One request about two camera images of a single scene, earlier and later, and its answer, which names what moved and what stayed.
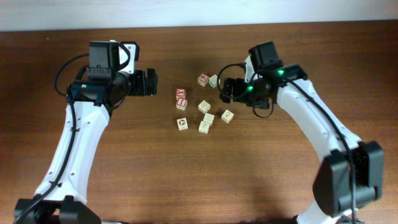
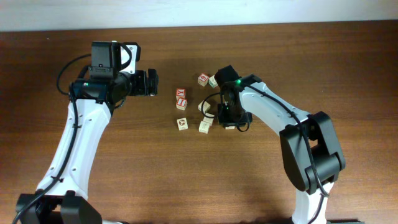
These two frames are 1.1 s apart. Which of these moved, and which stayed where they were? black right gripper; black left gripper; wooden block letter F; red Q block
Moved: black right gripper
Stayed: red Q block; black left gripper; wooden block letter F
